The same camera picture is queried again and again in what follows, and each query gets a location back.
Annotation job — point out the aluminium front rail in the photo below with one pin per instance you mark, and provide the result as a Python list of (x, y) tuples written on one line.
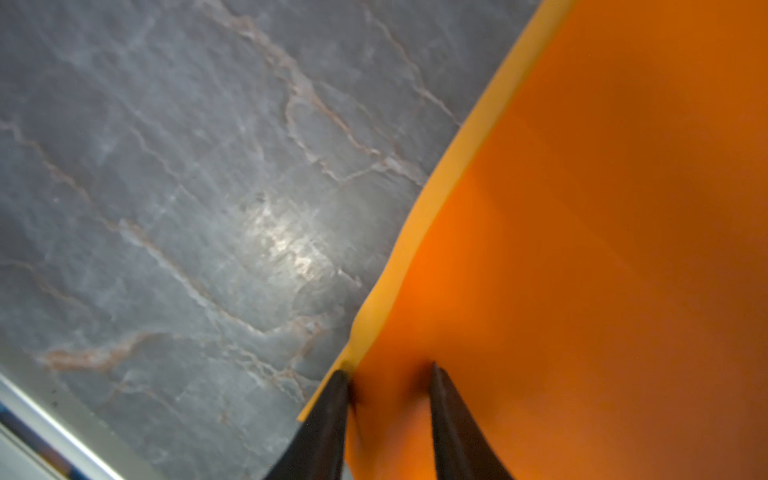
[(46, 432)]

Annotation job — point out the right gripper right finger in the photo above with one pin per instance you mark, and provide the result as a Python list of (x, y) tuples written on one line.
[(461, 450)]

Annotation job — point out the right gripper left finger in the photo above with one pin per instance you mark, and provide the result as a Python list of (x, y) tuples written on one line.
[(317, 449)]

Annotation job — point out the orange wrapping paper sheet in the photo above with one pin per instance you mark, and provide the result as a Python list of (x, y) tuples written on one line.
[(588, 261)]

